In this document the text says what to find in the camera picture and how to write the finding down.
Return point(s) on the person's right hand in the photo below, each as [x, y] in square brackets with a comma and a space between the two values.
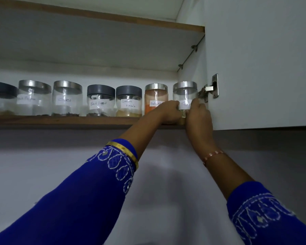
[199, 130]

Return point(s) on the person's left hand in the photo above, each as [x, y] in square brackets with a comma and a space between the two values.
[169, 112]

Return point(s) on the red chilli powder jar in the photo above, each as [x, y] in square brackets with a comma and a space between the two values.
[156, 94]

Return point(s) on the green fennel jar silver lid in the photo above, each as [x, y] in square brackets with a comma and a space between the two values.
[184, 86]

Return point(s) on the garam masala jar grey lid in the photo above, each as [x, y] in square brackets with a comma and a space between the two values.
[128, 91]

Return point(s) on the black pepper jar grey lid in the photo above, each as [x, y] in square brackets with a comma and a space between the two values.
[100, 90]

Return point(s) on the brown wooden wall cabinet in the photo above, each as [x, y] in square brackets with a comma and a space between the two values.
[91, 61]

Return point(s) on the brown wooden cabinet door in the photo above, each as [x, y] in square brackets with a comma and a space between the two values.
[265, 61]

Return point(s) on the cloves jar silver lid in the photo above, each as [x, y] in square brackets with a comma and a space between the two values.
[67, 86]

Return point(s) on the coriander powder jar grey lid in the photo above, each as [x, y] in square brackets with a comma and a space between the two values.
[2, 89]

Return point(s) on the person's right forearm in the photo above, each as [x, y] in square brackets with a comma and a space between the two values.
[227, 173]

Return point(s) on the person's left forearm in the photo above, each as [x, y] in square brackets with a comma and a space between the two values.
[140, 132]

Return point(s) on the metal cabinet door hinge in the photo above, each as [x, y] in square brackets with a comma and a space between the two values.
[211, 87]

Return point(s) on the metal shelf support peg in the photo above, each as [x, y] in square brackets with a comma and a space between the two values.
[194, 47]
[180, 66]

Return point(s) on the gold bangle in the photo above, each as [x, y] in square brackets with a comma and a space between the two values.
[125, 151]

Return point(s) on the white shelf with wooden edge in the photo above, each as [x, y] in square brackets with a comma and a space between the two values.
[91, 43]

